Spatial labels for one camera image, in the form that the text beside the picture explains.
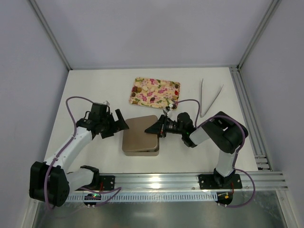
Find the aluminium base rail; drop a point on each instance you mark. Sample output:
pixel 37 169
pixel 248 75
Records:
pixel 263 180

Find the right black mount plate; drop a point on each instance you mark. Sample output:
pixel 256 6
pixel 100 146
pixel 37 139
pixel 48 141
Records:
pixel 211 181

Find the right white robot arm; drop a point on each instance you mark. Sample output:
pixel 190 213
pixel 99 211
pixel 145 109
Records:
pixel 228 135

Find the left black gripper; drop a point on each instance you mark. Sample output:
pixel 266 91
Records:
pixel 111 124

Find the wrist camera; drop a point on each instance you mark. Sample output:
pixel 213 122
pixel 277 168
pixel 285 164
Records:
pixel 167 110
pixel 106 103

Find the right aluminium frame post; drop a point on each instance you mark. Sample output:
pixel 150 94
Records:
pixel 270 11

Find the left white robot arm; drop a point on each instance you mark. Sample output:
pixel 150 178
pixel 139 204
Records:
pixel 50 181

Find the left aluminium frame post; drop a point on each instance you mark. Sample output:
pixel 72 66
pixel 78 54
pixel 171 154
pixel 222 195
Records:
pixel 49 33

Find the left black mount plate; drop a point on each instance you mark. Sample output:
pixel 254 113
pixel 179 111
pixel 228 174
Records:
pixel 104 183

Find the floral tray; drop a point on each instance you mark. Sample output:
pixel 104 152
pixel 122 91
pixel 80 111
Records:
pixel 155 93

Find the aluminium frame post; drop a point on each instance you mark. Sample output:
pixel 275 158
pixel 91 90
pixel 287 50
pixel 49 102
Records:
pixel 270 11
pixel 49 33

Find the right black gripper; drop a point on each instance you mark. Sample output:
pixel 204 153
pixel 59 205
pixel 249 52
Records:
pixel 161 126

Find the black mount plate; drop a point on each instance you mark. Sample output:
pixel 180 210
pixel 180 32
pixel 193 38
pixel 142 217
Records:
pixel 104 183
pixel 211 181

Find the gold tin box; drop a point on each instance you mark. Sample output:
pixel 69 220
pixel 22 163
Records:
pixel 143 153

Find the white slotted cable duct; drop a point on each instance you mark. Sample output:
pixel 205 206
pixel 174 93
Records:
pixel 143 197

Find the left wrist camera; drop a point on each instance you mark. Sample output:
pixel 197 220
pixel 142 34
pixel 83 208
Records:
pixel 106 103

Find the metal tongs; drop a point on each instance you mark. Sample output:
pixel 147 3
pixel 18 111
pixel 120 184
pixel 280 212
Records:
pixel 208 95

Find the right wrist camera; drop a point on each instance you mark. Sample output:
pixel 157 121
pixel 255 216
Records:
pixel 167 110

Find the gold tin lid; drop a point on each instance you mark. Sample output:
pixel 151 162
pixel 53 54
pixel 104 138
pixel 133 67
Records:
pixel 135 139

